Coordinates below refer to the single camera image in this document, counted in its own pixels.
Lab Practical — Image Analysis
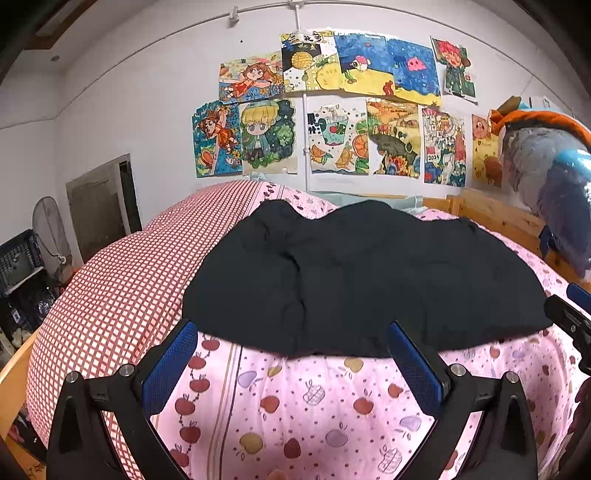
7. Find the oranges and juice drawing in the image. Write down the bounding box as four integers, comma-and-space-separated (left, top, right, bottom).
307, 104, 370, 175

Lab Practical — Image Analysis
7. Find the standing electric fan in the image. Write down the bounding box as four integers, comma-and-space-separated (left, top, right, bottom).
32, 196, 75, 283

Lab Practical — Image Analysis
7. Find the black padded jacket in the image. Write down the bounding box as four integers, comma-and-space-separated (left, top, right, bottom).
181, 199, 555, 360

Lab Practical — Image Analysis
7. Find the red white checked quilt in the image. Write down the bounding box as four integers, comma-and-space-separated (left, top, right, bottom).
25, 179, 278, 480

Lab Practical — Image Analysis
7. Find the person's right hand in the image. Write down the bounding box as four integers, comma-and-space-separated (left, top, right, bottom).
574, 384, 591, 433

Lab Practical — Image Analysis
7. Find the light blue pillow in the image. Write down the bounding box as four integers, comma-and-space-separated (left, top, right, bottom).
308, 190, 424, 214

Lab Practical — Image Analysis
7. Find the pink apple print bedsheet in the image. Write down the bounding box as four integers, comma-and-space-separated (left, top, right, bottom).
148, 182, 591, 480

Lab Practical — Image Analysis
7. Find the grey blue plush toy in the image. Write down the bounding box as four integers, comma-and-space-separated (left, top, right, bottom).
489, 95, 591, 283

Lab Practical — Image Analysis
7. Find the blond cartoon child drawing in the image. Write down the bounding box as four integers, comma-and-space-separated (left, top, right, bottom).
239, 98, 299, 175

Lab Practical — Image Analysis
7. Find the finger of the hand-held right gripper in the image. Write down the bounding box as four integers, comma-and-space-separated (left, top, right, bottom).
544, 294, 591, 366
566, 282, 591, 308

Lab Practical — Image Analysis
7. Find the grey door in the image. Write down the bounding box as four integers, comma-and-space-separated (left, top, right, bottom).
65, 154, 143, 262

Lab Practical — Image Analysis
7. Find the girl in orange dress drawing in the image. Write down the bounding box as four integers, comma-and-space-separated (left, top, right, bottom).
192, 102, 242, 179

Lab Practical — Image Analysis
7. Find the colourful festival drawing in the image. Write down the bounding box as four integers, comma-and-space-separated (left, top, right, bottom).
420, 105, 467, 187

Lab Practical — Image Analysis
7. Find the black plastic crate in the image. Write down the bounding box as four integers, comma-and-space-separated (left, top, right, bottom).
0, 229, 45, 297

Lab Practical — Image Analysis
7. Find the flying girl drawing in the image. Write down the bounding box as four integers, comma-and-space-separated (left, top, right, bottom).
219, 51, 285, 103

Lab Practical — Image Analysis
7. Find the blue sea pink fish drawing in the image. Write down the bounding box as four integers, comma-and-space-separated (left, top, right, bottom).
385, 38, 442, 106

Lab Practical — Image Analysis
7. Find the autumn landscape drawing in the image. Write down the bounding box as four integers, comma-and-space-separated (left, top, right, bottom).
366, 97, 422, 179

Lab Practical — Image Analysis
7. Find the white wall pipe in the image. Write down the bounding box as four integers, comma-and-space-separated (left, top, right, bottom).
294, 0, 311, 191

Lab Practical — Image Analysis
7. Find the red-haired figure drawing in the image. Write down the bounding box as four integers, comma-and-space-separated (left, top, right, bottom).
431, 37, 478, 103

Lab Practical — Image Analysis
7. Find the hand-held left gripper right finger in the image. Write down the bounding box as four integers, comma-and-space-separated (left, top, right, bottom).
387, 320, 540, 480

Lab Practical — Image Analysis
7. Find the beach and sea drawing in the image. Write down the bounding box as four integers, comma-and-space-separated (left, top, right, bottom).
334, 33, 389, 96

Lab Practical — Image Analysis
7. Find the yellow pineapple drawing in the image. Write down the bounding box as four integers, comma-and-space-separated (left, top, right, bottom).
281, 31, 343, 93

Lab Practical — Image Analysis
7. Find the yellow bear drawing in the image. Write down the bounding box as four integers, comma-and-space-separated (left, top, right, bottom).
470, 114, 503, 188

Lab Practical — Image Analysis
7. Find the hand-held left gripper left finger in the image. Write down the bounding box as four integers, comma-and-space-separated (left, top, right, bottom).
46, 319, 199, 480

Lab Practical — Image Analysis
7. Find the wooden bed frame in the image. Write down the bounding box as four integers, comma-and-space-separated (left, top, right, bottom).
0, 188, 591, 418

